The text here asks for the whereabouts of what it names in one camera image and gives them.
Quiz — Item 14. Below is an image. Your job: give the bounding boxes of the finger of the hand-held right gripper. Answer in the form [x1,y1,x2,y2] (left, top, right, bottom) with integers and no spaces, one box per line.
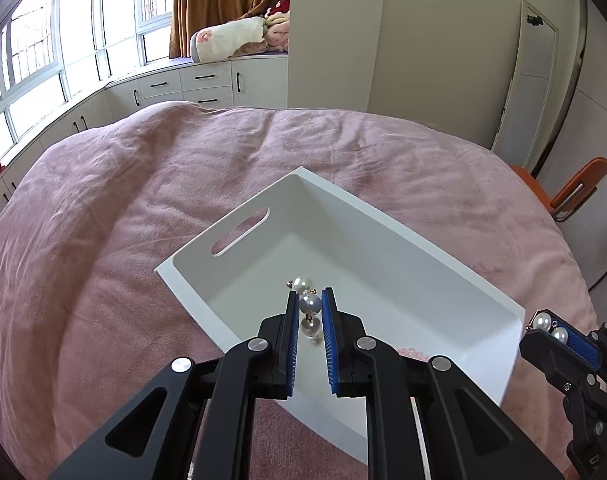
[519,329,598,397]
[544,310,604,375]

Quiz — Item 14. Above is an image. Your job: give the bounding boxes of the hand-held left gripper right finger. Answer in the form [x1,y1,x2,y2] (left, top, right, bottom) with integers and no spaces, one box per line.
[321,287,565,480]

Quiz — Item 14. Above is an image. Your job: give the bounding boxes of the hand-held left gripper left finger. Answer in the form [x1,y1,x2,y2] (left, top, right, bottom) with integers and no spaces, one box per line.
[48,287,304,480]

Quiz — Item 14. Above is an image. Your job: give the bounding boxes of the pearl drop earring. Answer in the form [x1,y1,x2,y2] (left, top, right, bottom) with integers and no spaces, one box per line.
[285,277,325,347]
[532,311,570,347]

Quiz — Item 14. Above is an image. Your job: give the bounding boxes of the white storage box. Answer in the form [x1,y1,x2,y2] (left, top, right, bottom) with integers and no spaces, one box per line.
[155,166,526,466]

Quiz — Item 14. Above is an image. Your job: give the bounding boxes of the orange chair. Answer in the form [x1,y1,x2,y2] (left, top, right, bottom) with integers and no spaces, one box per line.
[508,157,607,222]

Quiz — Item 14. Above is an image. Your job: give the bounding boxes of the pink bed blanket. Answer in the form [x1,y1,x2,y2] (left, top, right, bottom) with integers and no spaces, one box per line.
[0,101,600,480]

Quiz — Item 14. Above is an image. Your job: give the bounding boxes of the white door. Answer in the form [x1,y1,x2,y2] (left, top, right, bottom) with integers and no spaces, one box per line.
[490,0,559,175]

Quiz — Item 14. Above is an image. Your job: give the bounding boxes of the white window cabinets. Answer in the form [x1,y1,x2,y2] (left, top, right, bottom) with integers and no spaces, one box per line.
[0,55,290,223]

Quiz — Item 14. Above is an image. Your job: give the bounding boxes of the pink folded blanket pile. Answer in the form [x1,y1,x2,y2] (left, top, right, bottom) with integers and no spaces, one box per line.
[238,10,290,57]

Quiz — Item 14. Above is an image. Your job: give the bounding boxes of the rolled white flowered blanket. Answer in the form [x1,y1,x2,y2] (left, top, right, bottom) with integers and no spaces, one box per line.
[190,16,270,64]

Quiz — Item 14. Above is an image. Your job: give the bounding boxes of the large bay window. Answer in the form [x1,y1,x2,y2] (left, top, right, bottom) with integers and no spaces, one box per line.
[0,0,178,148]

